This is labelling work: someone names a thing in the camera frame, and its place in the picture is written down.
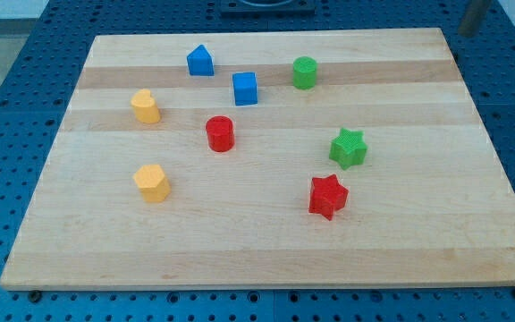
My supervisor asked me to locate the grey robot arm stick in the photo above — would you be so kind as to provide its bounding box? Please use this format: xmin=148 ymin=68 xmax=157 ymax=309
xmin=457 ymin=0 xmax=492 ymax=38

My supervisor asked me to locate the yellow heart block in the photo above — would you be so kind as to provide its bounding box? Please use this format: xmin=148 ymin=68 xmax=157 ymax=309
xmin=131 ymin=89 xmax=161 ymax=124

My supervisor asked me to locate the red cylinder block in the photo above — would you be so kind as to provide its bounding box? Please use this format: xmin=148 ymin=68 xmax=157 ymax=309
xmin=206 ymin=115 xmax=235 ymax=152

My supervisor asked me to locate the red star block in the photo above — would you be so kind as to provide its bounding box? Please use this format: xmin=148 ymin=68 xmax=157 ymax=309
xmin=308 ymin=174 xmax=349 ymax=221

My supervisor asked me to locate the blue cube block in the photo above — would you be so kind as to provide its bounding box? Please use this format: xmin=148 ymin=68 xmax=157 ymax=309
xmin=232 ymin=72 xmax=258 ymax=106

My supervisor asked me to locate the wooden board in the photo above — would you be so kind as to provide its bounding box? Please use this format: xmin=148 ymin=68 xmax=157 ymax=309
xmin=0 ymin=28 xmax=515 ymax=291

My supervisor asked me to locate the green star block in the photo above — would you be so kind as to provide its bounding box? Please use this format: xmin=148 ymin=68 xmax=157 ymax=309
xmin=329 ymin=128 xmax=367 ymax=170

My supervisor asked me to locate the green cylinder block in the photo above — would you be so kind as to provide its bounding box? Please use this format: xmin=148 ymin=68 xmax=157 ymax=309
xmin=292 ymin=56 xmax=317 ymax=89

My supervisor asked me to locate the yellow hexagon block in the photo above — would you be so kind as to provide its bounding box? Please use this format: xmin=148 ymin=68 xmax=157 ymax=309
xmin=133 ymin=165 xmax=172 ymax=203

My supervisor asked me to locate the blue triangle block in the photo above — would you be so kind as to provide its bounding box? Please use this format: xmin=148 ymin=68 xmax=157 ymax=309
xmin=187 ymin=45 xmax=215 ymax=76

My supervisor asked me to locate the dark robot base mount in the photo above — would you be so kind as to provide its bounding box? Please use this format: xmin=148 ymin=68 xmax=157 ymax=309
xmin=218 ymin=0 xmax=316 ymax=16

